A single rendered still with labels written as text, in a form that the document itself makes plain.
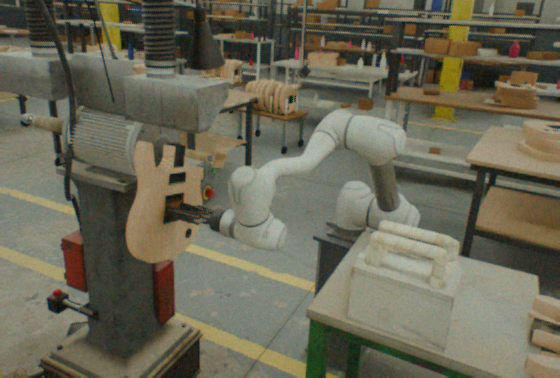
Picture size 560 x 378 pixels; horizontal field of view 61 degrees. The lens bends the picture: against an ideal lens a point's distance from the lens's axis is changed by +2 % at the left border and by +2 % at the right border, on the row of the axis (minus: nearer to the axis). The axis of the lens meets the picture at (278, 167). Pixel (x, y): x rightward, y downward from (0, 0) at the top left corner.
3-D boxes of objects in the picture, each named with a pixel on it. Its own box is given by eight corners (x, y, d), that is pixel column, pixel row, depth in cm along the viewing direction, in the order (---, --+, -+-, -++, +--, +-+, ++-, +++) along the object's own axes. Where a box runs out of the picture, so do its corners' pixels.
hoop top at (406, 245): (368, 243, 126) (369, 232, 125) (371, 238, 129) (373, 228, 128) (445, 264, 118) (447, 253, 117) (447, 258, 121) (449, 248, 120)
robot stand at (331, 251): (327, 324, 276) (337, 216, 253) (371, 344, 262) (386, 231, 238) (303, 350, 254) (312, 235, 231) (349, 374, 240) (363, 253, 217)
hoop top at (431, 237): (377, 231, 133) (378, 221, 132) (380, 227, 136) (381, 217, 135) (450, 250, 125) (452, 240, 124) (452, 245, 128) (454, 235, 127)
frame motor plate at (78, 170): (55, 174, 188) (54, 165, 186) (102, 158, 208) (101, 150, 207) (124, 193, 173) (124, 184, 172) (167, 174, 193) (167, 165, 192)
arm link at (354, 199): (342, 213, 243) (346, 174, 236) (376, 223, 234) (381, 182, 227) (329, 225, 230) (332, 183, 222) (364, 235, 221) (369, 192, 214)
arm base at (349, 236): (335, 220, 248) (336, 210, 247) (374, 232, 237) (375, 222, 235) (318, 232, 234) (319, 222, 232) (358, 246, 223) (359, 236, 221)
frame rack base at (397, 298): (345, 319, 135) (351, 267, 129) (361, 292, 148) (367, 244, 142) (444, 353, 124) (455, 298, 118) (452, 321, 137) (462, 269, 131)
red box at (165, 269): (120, 312, 230) (115, 245, 218) (138, 298, 241) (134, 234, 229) (160, 328, 220) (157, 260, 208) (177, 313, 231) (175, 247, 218)
